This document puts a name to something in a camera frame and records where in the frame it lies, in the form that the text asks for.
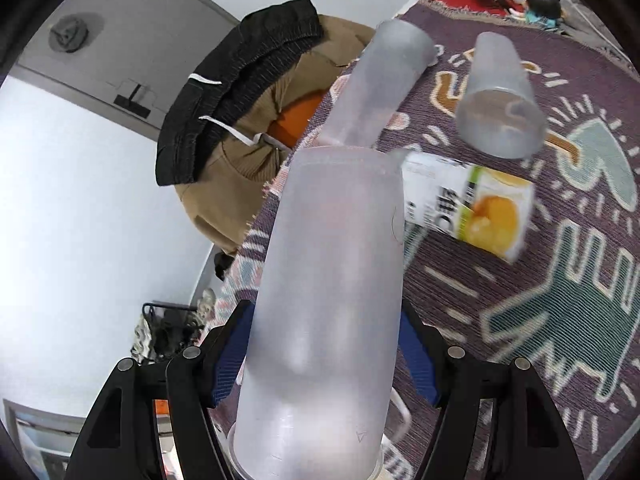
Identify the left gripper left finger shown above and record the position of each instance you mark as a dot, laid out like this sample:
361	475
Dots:
119	439

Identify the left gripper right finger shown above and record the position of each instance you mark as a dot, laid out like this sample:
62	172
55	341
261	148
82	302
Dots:
527	437

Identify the tall frosted plastic cup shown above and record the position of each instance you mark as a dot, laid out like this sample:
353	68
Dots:
324	337

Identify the white orange-print paper cup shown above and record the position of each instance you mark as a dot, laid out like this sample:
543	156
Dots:
476	205

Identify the short frosted plastic cup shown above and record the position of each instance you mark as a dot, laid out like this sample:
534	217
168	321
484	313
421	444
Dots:
498	114

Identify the long frosted plastic cup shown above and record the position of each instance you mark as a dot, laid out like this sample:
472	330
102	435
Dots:
388	68

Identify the black shoe rack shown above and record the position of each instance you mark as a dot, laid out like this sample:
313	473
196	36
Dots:
164	330

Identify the grey door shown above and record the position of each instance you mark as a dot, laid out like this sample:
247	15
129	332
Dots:
156	43

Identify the dark green hat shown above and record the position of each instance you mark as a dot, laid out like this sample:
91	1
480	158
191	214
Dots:
68	35

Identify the black round doll head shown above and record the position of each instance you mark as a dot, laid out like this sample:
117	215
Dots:
550	9

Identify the black door handle lock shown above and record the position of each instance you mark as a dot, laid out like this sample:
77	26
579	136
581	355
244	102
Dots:
130	105

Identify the black garment with drawstring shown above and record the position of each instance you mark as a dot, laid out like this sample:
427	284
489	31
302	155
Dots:
228	82

